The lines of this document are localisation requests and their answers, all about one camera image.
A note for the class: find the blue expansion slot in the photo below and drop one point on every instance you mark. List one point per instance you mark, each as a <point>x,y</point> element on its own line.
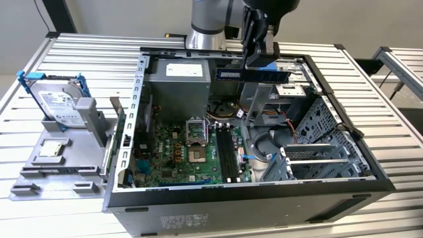
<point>185,183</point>

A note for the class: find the black yellow marker strip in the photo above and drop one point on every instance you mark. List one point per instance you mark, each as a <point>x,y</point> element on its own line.
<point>174,36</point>

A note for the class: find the black open PC case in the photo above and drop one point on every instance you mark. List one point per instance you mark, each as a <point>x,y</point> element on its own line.
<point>231,213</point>

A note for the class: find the green motherboard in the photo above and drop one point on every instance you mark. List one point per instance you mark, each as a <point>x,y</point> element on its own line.
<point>162,171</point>

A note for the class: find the grey parts rack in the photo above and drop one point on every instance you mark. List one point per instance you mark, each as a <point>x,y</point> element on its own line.
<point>79,158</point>

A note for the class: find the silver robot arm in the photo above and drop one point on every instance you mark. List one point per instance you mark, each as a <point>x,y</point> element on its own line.
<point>205,24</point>

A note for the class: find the black RAM slot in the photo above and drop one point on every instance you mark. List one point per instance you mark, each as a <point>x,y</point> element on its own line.
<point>226,166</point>
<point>235,166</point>
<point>231,166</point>

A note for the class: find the green graphics card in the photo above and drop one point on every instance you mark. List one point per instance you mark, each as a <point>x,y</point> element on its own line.
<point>120,121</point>

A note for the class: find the black table bracket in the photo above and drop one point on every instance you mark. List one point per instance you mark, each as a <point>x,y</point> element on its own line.
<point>367,65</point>

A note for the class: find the grey power supply unit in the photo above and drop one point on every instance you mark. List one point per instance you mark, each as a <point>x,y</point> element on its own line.
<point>178,94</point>

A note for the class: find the blue plastic drive latch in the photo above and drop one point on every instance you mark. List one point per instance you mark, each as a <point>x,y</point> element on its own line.
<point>271,67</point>

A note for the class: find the silver CPU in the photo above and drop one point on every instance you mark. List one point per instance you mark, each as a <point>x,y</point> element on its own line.
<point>50,148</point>

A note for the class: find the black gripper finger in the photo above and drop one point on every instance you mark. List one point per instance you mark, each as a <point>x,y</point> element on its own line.
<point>257,57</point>
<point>274,48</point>

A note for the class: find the aluminium frame side table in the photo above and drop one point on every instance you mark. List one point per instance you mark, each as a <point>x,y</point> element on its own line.
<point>406,57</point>

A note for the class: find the blue motherboard component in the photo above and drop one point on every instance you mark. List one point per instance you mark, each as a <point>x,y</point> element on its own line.
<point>143,166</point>

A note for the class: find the black pillar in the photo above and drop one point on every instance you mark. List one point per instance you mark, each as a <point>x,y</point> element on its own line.
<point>60,15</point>

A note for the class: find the round grey internal speaker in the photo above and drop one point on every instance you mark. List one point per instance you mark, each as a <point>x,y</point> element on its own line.
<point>227,108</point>

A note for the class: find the thin locking lever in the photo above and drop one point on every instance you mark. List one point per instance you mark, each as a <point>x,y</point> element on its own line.
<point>209,129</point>

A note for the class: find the hard disk in blue carrier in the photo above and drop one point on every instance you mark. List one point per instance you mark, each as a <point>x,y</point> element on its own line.
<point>56,104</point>

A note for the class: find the metal disk bay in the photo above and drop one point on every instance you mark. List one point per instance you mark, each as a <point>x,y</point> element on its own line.
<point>307,151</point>

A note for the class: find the CPU socket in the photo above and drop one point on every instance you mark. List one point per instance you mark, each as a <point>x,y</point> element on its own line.
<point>198,155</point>

